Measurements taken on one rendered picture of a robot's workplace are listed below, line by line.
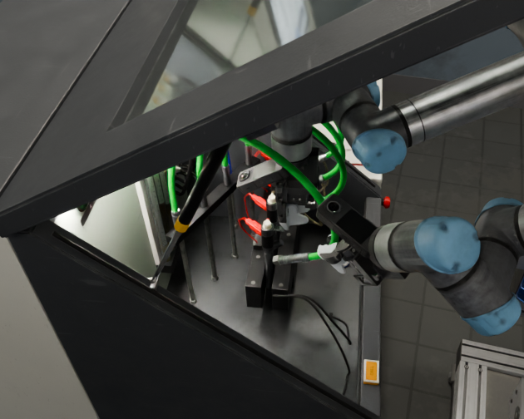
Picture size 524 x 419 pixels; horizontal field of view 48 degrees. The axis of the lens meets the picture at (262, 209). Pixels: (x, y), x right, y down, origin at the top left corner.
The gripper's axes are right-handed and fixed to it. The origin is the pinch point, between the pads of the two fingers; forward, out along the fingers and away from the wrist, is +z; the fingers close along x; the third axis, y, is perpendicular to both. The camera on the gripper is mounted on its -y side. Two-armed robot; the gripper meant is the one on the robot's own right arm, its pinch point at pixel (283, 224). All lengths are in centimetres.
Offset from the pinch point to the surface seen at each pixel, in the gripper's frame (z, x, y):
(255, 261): 16.3, 2.8, -7.4
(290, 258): -2.3, -11.5, 2.8
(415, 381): 115, 33, 43
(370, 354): 19.7, -17.4, 20.0
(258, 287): 16.3, -4.7, -5.7
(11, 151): -36, -23, -38
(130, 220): -3.7, -5.5, -31.5
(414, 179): 115, 148, 47
